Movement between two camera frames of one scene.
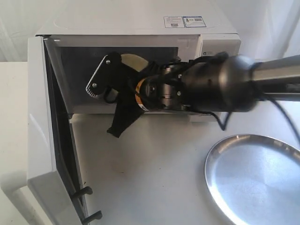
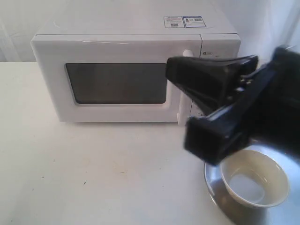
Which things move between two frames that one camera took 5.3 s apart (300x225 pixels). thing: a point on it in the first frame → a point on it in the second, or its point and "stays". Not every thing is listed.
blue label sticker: [193, 21] stays
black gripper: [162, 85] → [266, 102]
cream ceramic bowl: [134, 61] → [254, 178]
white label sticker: [173, 22] stays
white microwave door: [52, 191] → [114, 78]
